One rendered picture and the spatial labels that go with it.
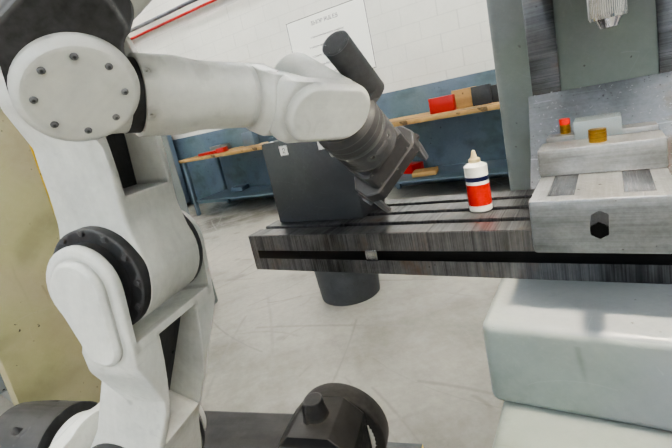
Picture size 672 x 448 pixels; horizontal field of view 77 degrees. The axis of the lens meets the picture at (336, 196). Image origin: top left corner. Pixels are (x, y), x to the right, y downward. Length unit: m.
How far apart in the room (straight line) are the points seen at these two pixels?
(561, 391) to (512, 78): 0.73
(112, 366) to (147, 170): 0.26
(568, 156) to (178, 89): 0.52
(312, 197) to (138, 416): 0.50
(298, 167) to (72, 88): 0.64
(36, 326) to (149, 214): 1.29
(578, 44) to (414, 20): 4.25
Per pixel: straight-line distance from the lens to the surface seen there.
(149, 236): 0.59
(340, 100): 0.45
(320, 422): 0.88
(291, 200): 0.95
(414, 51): 5.28
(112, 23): 0.34
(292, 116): 0.42
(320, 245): 0.84
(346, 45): 0.49
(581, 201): 0.57
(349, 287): 2.57
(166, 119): 0.39
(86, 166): 0.59
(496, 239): 0.70
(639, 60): 1.12
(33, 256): 1.83
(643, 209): 0.57
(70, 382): 1.96
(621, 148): 0.68
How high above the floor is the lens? 1.16
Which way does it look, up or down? 12 degrees down
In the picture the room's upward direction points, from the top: 12 degrees counter-clockwise
